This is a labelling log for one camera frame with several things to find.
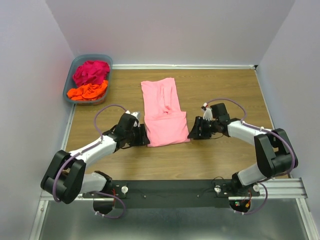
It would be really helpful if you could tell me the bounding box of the aluminium extrusion rail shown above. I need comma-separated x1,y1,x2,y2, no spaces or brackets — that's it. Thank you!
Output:
40,177,308,201

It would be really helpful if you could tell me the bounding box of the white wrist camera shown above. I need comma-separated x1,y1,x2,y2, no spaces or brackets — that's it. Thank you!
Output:
201,102,213,121
125,110,141,127

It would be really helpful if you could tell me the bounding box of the orange t shirt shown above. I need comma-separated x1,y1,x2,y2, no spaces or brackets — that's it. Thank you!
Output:
66,80,109,102

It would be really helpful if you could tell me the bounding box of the grey plastic laundry basin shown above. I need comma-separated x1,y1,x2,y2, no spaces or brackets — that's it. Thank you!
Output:
63,54,113,106

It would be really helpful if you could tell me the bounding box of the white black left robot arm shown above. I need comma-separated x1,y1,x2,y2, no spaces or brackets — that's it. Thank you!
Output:
40,111,150,204

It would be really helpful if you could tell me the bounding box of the light pink t shirt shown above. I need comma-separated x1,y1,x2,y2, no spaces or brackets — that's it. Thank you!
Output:
141,77,190,147

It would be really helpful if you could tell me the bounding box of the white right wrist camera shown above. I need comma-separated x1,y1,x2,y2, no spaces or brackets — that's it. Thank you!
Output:
201,102,213,121

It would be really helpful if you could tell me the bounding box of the magenta t shirt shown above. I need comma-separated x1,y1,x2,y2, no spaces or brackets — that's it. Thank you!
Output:
72,60,110,87

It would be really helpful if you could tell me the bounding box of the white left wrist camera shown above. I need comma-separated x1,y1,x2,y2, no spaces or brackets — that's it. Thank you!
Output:
125,110,141,127

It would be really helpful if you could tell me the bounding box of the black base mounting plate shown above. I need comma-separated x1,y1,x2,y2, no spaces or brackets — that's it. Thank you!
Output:
82,177,260,213

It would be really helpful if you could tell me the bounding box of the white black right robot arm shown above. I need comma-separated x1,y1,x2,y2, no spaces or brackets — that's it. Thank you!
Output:
188,103,299,194

